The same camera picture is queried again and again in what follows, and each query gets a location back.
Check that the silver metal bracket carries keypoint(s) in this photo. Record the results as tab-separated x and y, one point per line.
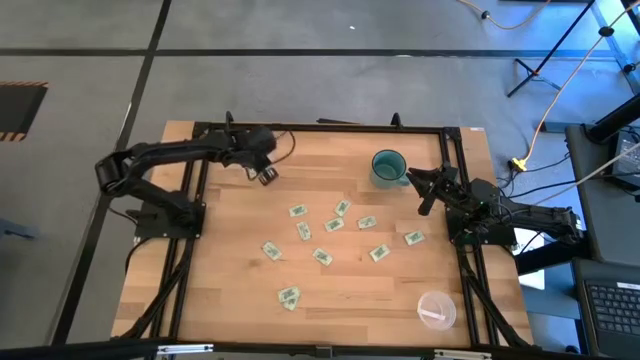
462	355
185	349

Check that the silver metal light stand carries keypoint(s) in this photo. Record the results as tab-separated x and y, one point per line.
617	50

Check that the black monitor pole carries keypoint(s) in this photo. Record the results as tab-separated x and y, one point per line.
615	122

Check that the teal ceramic mug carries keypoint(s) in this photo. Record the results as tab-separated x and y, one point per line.
389	167

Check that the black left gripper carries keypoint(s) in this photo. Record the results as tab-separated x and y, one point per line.
255	147

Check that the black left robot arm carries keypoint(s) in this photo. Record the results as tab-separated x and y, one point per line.
165	150

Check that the black aluminium table frame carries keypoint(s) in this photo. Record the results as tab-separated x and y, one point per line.
325	128

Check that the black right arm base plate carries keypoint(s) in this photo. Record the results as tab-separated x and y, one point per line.
500	237

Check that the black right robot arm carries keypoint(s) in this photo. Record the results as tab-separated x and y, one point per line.
540	217

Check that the white paper sheet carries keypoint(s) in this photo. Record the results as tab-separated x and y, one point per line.
532	279

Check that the grey power strip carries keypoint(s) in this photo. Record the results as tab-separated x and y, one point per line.
552	127

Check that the black tripod stand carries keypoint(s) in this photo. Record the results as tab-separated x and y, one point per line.
550	52

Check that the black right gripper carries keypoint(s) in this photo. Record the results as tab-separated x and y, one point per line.
445	186

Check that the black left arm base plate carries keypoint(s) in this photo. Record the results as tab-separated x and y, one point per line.
150	227

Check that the black hazard striped floor mat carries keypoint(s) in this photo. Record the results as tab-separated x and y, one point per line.
20	110

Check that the black desk leg bar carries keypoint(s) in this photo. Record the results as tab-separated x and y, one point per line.
555	255

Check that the dark electronic device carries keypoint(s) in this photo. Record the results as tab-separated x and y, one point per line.
631	160

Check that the grey side desk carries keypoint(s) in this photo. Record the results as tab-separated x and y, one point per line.
600	225

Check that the white paper stick packet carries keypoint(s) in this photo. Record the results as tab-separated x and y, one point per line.
431	315

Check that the black laptop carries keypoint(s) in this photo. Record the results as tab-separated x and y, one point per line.
615	310

